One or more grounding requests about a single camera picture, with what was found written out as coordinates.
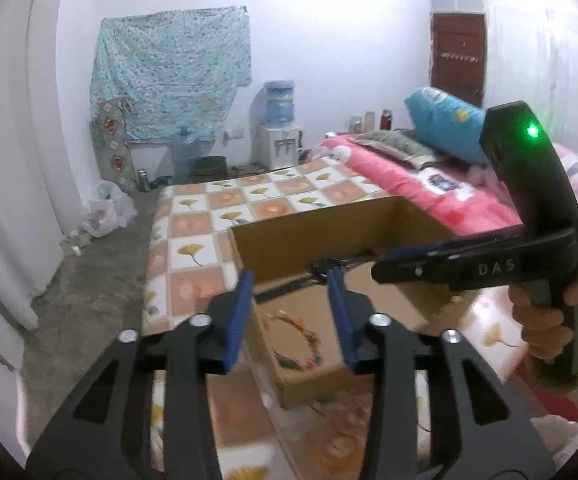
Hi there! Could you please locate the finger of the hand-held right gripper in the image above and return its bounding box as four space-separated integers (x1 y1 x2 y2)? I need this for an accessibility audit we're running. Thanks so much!
384 232 525 262
371 250 457 290

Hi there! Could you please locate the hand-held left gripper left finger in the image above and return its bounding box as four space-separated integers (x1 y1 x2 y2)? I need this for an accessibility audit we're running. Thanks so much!
26 270 255 480

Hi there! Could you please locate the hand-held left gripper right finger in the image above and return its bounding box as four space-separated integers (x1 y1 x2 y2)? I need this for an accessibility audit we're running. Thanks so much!
325 266 555 480

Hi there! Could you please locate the multicolour bead bracelet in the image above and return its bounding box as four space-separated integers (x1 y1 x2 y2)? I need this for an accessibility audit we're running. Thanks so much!
264 310 325 371

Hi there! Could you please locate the black smart watch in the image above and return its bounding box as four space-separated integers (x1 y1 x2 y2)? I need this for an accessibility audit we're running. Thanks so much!
254 255 385 306

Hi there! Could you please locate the brown cardboard box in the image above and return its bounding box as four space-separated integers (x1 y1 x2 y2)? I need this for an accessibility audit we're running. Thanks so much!
229 195 475 411

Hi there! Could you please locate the person's right hand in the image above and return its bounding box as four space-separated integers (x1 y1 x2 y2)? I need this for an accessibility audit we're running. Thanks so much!
510 257 578 363

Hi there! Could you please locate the pink printed blanket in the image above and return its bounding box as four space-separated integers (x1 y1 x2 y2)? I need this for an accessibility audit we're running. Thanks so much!
301 132 578 436

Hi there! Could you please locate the tile-patterned tablecloth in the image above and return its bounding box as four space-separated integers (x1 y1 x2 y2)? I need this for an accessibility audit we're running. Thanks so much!
141 152 520 480

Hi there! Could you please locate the blue printed pillow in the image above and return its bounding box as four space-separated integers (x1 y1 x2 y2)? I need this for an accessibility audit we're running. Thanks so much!
403 86 490 166

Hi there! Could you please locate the grey fringed pillow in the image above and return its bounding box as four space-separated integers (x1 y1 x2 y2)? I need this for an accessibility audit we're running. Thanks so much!
351 129 445 170

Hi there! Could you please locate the brown wooden door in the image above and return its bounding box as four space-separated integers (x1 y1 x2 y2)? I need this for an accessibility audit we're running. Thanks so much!
430 12 486 108

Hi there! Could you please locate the black basin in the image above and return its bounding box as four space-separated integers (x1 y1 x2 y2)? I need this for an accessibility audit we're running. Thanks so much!
191 156 227 177

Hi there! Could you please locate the white plastic bag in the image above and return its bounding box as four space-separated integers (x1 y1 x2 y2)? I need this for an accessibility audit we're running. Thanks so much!
81 180 138 238

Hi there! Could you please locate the white water dispenser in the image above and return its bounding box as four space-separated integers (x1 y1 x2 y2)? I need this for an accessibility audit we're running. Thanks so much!
256 125 305 171

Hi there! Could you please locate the blue water jug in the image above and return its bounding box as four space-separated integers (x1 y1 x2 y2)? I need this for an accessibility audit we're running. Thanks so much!
170 125 205 181

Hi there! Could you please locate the grey patchwork cloth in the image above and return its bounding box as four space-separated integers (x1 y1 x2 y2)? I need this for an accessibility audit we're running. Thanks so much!
89 100 137 193

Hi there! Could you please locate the blue water dispenser bottle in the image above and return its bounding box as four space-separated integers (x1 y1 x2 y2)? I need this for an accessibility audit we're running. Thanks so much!
264 80 296 128

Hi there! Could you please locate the turquoise floral hanging cloth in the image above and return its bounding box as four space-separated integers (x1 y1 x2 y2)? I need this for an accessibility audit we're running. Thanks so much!
90 5 252 143

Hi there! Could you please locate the white curtain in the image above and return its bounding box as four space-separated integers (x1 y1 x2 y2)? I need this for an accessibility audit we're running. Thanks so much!
0 0 77 376

